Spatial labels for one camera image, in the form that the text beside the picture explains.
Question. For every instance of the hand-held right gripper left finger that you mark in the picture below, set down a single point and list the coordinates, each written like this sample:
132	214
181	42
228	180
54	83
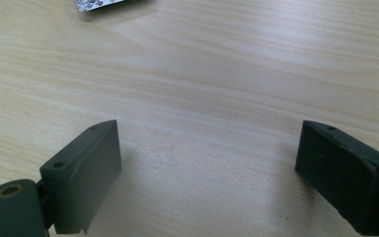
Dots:
82	177

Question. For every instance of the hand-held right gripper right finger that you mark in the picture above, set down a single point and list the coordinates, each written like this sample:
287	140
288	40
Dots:
345	174

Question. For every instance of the silver patterned foil packet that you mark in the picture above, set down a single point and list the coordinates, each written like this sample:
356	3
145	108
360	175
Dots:
93	3

